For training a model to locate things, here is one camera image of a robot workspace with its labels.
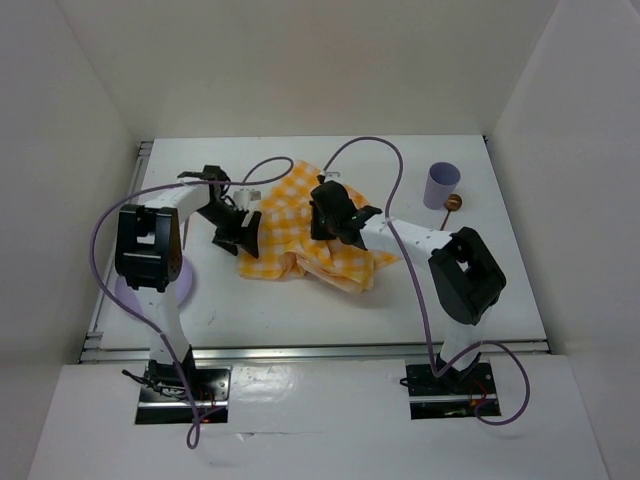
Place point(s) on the lavender plate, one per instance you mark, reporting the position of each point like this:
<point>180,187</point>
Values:
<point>184,286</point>

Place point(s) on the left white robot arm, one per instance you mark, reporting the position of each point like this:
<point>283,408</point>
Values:
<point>149,256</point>

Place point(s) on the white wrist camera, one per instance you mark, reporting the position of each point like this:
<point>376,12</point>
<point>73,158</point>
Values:
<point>246,198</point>
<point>326,176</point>

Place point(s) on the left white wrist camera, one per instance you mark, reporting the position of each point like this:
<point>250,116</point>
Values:
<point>246,198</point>

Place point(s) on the yellow checkered cloth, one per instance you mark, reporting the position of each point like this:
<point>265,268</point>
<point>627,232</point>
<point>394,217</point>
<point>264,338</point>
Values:
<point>286,249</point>

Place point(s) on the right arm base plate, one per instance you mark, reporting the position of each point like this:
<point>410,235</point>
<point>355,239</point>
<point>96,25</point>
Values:
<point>433,398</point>

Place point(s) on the aluminium rail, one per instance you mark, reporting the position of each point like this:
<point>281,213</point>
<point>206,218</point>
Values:
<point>143,155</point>
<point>92,354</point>

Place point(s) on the lavender cup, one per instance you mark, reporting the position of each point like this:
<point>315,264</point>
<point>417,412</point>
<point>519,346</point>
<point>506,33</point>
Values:
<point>442,179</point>

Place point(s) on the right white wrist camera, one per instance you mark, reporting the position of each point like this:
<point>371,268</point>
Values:
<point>326,176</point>

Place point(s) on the copper spoon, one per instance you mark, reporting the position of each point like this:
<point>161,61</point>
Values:
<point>452,204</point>

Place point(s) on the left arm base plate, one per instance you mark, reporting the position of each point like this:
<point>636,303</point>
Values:
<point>167,404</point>

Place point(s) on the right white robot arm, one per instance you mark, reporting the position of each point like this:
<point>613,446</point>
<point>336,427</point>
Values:
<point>466,277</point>

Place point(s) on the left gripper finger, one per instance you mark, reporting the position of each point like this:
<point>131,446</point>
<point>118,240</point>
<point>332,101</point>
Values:
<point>249,233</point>
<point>231,245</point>

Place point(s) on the copper fork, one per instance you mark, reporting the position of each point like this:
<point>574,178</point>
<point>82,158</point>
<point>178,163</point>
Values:
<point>185,234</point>

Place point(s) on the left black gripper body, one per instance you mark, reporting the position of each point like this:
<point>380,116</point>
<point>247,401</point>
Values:
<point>227,221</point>

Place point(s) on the aluminium front rail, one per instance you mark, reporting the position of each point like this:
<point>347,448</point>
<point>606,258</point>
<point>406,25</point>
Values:
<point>92,354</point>

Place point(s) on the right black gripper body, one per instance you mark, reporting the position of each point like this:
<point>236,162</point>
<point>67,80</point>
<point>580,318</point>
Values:
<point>322,226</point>

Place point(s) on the aluminium left rail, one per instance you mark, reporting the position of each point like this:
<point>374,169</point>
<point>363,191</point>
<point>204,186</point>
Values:
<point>143,155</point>

